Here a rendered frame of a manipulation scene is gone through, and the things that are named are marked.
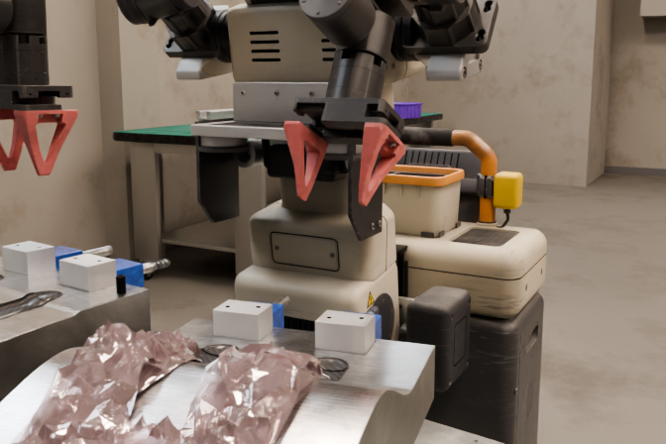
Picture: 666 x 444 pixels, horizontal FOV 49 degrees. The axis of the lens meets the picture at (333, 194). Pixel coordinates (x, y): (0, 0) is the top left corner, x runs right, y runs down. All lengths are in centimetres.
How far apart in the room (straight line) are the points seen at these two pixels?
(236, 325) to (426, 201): 69
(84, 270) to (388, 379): 34
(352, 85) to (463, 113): 720
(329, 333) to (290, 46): 53
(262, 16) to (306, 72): 11
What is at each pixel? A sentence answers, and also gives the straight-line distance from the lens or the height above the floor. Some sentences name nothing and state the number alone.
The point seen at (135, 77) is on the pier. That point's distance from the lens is 427.
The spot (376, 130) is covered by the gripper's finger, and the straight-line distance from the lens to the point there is 70.
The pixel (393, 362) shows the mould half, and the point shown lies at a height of 85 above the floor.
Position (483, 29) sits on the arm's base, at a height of 117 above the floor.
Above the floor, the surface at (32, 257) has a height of 91.
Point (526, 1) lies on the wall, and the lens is 778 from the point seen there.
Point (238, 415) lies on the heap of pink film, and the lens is 49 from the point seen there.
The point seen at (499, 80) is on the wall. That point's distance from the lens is 781.
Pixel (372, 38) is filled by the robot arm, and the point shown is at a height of 115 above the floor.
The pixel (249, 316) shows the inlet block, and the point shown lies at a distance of 73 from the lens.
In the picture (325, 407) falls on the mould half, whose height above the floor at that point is 89.
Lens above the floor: 111
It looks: 9 degrees down
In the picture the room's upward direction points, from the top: straight up
